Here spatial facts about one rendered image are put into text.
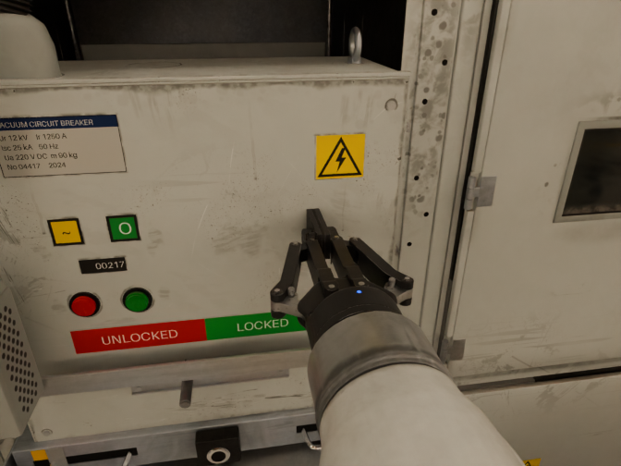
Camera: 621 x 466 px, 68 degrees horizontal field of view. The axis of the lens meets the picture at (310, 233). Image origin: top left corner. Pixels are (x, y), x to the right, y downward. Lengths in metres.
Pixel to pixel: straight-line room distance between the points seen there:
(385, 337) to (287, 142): 0.28
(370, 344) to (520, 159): 0.50
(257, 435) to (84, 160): 0.45
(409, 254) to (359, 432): 0.53
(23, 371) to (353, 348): 0.40
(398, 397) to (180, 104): 0.36
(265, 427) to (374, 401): 0.48
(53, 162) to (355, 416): 0.40
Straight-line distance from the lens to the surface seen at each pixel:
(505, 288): 0.84
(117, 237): 0.56
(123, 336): 0.63
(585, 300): 0.95
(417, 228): 0.73
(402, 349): 0.29
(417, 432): 0.24
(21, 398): 0.59
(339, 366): 0.29
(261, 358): 0.60
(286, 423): 0.72
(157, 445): 0.74
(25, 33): 0.56
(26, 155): 0.55
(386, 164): 0.54
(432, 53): 0.66
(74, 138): 0.53
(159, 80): 0.50
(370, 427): 0.24
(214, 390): 0.68
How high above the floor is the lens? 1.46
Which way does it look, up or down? 26 degrees down
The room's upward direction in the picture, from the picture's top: straight up
